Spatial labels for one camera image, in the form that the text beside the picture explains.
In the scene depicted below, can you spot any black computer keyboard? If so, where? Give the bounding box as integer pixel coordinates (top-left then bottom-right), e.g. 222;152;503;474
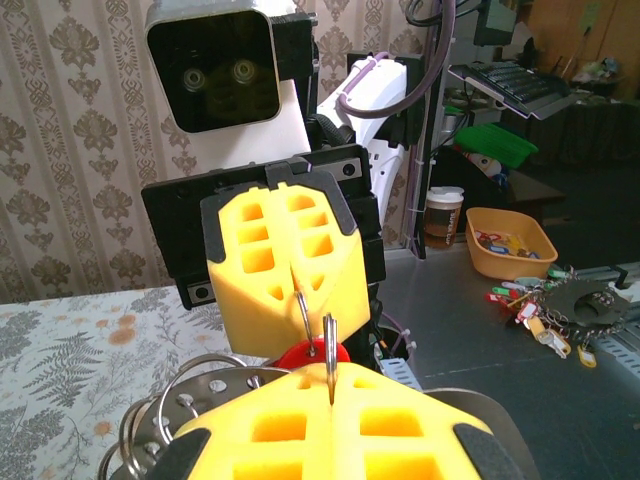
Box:
457;60;571;104

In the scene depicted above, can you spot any green plastic crate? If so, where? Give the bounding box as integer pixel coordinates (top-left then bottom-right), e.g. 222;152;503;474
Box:
453;122;540;169

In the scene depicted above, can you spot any grey slotted cable duct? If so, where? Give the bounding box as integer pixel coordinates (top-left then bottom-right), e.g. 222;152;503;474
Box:
377;357;422;392
589;333;640;379

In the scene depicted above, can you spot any brown paper coffee cup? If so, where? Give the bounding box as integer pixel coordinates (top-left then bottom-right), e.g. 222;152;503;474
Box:
423;185;465;250

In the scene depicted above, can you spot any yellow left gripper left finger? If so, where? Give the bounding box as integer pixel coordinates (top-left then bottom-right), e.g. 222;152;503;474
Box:
107;362;335;480

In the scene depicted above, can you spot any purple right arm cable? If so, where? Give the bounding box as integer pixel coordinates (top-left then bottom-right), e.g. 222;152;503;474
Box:
337;0;459;121

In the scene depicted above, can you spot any silver split key ring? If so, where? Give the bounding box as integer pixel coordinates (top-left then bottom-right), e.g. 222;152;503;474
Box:
117;399;166;476
157;353;251;446
97;439;131;480
322;312;340;407
294;289;320;359

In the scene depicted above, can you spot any thin metal chain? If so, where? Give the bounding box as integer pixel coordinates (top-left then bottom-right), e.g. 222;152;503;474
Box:
107;367;504;480

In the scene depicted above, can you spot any dark computer monitor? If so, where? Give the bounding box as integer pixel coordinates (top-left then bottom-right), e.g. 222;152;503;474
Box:
472;0;517;47

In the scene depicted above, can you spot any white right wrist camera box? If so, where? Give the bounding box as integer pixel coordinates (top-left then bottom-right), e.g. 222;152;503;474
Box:
144;0;314;174

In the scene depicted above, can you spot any tan plastic bin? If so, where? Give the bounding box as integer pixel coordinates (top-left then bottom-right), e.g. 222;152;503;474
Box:
464;206;559;281

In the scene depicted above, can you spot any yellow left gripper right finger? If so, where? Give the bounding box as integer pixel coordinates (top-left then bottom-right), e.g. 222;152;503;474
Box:
332;362;541;480

